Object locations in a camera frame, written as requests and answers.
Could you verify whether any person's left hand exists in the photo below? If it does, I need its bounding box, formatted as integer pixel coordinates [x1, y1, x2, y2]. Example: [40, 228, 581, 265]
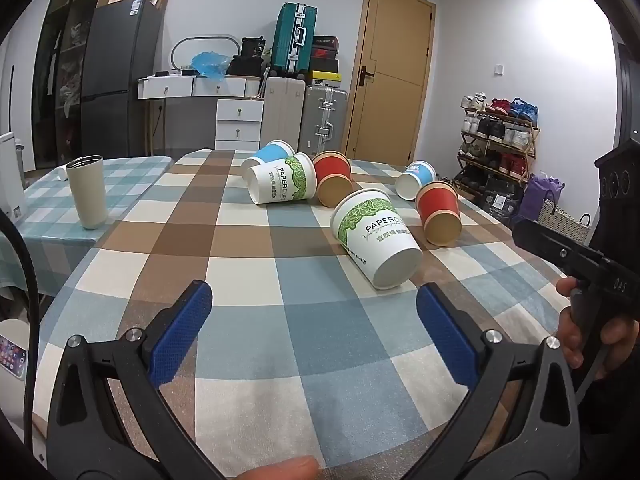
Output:
[235, 455, 319, 480]

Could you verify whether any white dressing desk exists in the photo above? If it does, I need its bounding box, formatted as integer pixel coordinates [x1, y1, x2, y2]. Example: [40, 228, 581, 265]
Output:
[137, 74, 263, 156]

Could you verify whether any dark grey refrigerator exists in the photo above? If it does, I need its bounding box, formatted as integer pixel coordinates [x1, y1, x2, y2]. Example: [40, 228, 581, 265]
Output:
[80, 0, 163, 158]

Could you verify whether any oval mirror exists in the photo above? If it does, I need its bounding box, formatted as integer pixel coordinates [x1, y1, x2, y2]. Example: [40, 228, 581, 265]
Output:
[171, 35, 241, 73]

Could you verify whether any black cable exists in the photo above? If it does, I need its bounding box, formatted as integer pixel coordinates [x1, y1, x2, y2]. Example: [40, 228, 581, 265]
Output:
[0, 210, 42, 446]

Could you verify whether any white appliance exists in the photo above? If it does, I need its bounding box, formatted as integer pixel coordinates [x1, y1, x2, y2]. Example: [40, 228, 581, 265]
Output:
[0, 131, 28, 223]

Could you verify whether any black bag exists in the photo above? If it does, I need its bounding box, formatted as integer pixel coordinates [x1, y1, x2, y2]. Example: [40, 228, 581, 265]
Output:
[227, 36, 266, 78]

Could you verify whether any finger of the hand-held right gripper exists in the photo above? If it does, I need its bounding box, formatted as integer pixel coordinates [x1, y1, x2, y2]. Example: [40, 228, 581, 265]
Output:
[511, 216, 608, 279]

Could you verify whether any purple bag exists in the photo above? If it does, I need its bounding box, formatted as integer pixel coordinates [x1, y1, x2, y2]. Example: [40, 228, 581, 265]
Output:
[520, 172, 566, 223]

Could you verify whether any blue and white paper cup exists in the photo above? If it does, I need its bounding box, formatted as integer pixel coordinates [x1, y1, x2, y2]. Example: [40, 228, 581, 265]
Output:
[241, 140, 297, 171]
[395, 161, 448, 201]

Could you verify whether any smartphone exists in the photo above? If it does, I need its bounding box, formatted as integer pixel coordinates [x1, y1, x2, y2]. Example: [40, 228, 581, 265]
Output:
[0, 334, 28, 380]

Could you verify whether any white green-leaf paper cup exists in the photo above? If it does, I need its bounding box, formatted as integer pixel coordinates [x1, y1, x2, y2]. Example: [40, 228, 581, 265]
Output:
[330, 187, 424, 291]
[247, 152, 319, 206]

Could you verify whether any woven basket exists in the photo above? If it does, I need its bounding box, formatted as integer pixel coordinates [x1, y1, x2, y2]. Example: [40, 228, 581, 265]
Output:
[537, 197, 593, 246]

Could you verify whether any teal checked tablecloth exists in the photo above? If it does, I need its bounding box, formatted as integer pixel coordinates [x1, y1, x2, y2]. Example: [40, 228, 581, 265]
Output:
[0, 155, 173, 306]

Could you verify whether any group of shoes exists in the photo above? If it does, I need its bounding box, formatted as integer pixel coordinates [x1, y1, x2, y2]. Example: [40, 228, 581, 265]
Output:
[457, 92, 540, 186]

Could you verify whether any brown blue checked tablecloth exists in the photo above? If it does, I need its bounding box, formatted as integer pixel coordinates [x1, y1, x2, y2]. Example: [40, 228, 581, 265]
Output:
[32, 149, 591, 480]

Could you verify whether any wooden door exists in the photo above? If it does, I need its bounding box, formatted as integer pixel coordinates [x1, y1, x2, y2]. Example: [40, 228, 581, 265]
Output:
[345, 0, 436, 166]

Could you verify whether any dark glass cabinet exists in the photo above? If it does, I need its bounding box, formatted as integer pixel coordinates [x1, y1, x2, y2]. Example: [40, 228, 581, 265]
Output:
[32, 0, 126, 171]

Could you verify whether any beige steel tumbler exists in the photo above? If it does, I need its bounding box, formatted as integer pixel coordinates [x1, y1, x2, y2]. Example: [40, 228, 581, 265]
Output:
[66, 155, 108, 231]

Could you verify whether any wooden shoe rack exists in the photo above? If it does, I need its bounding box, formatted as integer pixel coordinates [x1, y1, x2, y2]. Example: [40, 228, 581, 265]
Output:
[455, 105, 542, 196]

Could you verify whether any beige suitcase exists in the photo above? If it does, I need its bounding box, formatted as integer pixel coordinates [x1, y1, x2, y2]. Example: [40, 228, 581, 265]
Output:
[261, 76, 306, 153]

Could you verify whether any teal suitcase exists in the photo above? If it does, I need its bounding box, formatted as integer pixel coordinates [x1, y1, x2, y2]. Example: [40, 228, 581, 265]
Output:
[272, 2, 318, 78]

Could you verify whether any red and brown paper cup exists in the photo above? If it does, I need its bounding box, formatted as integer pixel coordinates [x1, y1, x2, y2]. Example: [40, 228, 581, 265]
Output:
[415, 181, 462, 247]
[312, 151, 355, 208]

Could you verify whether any dark box with label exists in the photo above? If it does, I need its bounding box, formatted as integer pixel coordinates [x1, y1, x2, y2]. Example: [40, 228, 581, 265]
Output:
[480, 180, 523, 225]

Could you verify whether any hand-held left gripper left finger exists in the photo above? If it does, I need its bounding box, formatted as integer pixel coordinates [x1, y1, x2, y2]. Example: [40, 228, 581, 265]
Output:
[45, 280, 226, 480]

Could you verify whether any silver suitcase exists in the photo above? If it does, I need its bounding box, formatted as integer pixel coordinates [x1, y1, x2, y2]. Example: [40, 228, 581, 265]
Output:
[300, 85, 348, 156]

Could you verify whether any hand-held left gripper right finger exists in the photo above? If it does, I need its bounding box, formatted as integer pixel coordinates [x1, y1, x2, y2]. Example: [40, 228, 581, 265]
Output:
[405, 282, 587, 480]

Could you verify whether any person's right hand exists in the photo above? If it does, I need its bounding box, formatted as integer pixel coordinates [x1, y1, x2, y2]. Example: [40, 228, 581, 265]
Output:
[556, 277, 640, 367]

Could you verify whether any blue plastic bag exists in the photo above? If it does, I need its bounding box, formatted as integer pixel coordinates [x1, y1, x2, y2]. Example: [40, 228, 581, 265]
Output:
[191, 51, 232, 81]

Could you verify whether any stack of shoe boxes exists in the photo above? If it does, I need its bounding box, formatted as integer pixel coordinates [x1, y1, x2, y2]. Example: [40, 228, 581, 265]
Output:
[306, 35, 346, 87]

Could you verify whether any white drawer unit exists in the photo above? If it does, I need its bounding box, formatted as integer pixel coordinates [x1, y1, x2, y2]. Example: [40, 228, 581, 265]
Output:
[215, 97, 264, 152]

